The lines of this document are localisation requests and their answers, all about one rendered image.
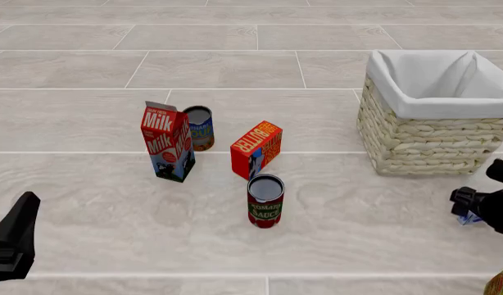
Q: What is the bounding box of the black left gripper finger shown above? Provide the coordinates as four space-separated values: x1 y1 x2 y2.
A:
0 191 42 256

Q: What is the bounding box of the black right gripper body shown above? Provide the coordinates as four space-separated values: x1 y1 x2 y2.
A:
478 187 503 238

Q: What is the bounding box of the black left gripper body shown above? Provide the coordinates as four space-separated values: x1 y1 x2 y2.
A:
0 242 35 284

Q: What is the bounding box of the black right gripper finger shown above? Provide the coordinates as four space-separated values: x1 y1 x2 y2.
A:
485 157 503 186
448 186 487 216

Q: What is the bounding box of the white blue cream cheese box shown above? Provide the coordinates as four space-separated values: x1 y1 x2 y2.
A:
457 171 502 226

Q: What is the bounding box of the pale wicker basket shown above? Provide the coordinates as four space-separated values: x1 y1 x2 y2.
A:
356 49 503 177

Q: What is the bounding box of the white cloth basket liner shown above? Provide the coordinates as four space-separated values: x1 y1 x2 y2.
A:
365 49 503 120

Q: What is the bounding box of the yellow orange juice carton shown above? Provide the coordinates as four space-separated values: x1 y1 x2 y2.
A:
483 262 503 295

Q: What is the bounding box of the red white milk carton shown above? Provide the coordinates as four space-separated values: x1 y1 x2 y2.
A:
139 100 197 184

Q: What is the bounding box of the red green tomato sauce can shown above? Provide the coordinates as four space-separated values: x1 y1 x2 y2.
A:
247 173 286 229

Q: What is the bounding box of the blue orange soup can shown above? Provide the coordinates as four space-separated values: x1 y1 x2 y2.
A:
182 105 215 152

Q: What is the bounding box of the red yellow butter box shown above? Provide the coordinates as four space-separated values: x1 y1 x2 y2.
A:
229 120 283 182

